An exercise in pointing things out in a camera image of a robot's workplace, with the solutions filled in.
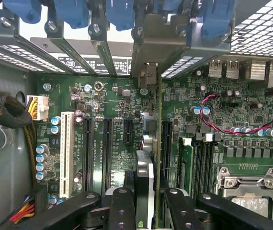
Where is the black braided power cable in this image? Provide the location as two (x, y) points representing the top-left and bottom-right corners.
(0, 92), (39, 190)

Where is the silver CPU in socket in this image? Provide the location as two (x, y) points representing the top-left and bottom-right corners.
(231, 196), (270, 219)

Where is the short PCIe expansion slot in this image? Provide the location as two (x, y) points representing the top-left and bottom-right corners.
(123, 118), (135, 146)

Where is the green motherboard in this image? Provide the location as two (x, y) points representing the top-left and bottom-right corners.
(34, 73), (273, 230)

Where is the white power connector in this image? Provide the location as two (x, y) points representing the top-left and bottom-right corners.
(26, 94), (50, 122)

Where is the blue card retention clip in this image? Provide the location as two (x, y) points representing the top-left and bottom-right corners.
(195, 0), (236, 39)
(161, 0), (183, 12)
(53, 0), (90, 30)
(105, 0), (136, 32)
(3, 0), (43, 25)

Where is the red yellow black wire bundle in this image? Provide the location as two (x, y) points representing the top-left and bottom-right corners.
(9, 195), (37, 224)

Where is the black and grey PC case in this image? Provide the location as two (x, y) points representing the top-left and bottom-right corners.
(0, 0), (273, 230)

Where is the white PCI expansion slot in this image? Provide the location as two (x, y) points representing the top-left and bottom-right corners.
(59, 111), (76, 199)

